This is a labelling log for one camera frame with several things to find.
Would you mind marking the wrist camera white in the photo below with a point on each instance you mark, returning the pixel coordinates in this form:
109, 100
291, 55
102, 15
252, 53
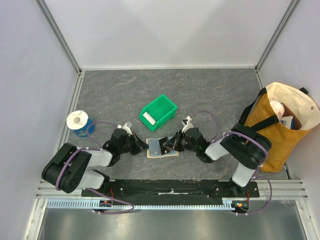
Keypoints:
126, 127
187, 124

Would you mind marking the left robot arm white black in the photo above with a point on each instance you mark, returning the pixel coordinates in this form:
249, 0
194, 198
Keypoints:
67, 168

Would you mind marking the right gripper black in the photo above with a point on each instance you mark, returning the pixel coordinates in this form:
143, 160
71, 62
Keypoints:
177, 140

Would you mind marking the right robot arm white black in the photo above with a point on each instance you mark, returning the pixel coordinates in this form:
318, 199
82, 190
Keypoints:
247, 146

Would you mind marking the items inside tote bag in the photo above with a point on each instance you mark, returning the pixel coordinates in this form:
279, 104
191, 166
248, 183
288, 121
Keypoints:
285, 115

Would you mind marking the green plastic bin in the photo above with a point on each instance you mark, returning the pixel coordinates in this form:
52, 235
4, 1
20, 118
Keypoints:
162, 109

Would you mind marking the beige leather card holder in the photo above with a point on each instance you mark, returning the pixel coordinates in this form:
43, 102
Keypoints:
172, 153

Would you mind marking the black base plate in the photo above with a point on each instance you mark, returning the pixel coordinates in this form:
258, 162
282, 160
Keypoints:
175, 191

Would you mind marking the mustard canvas tote bag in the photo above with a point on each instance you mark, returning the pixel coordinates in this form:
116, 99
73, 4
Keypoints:
260, 117

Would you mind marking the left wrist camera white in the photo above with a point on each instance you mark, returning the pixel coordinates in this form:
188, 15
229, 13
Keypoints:
126, 127

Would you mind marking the credit card stack in bin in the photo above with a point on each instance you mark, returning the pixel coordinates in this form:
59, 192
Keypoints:
149, 118

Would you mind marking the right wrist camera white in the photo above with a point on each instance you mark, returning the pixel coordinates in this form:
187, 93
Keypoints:
187, 124

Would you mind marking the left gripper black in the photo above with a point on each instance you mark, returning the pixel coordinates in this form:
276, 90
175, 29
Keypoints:
139, 146

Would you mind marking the dark credit card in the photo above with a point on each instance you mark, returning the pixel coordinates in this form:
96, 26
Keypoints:
163, 149

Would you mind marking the toilet paper roll blue wrapper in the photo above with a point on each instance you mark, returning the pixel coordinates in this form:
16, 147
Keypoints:
78, 121

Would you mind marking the slotted cable duct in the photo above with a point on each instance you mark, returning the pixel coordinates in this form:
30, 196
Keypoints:
101, 204

